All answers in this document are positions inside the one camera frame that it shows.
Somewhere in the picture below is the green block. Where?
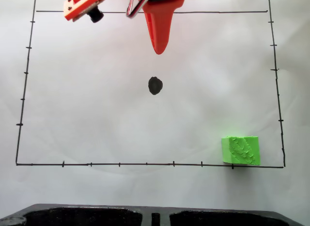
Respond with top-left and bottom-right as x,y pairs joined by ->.
221,135 -> 262,166

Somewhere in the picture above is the black dot mark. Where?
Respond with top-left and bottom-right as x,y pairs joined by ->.
148,76 -> 164,96

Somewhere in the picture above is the black plastic clamp base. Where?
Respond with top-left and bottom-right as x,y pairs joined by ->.
0,203 -> 310,226

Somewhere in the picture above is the red white black motor wire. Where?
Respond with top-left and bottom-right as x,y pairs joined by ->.
125,0 -> 153,19

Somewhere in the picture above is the orange mounted camera module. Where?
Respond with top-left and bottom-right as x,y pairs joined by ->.
63,0 -> 108,24

